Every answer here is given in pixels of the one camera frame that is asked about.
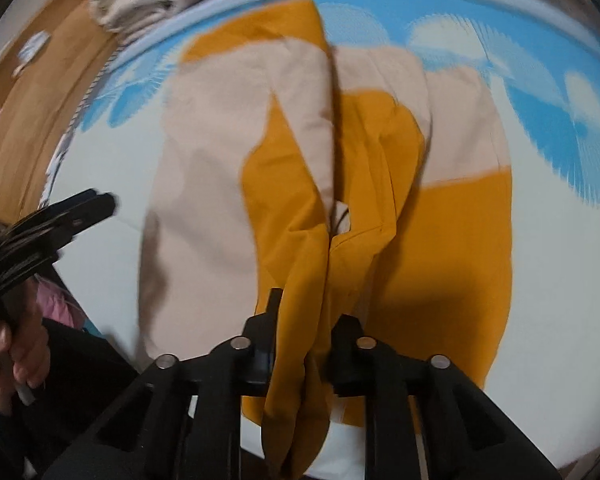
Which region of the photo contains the beige and mustard jacket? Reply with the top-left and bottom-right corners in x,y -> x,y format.
138,0 -> 512,479

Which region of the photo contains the person's black sleeve forearm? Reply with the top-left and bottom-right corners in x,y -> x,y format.
0,320 -> 138,479

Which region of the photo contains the person's left hand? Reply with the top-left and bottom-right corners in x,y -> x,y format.
0,280 -> 50,415

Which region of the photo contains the pink cloth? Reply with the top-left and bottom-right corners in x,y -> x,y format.
35,275 -> 87,330

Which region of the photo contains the wooden bedside cabinet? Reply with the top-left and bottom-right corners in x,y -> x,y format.
0,0 -> 117,224

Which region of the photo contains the white item on cabinet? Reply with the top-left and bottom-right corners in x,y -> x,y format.
12,30 -> 50,79

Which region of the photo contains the white blue patterned bed sheet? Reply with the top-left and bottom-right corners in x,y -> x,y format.
43,0 -> 600,479

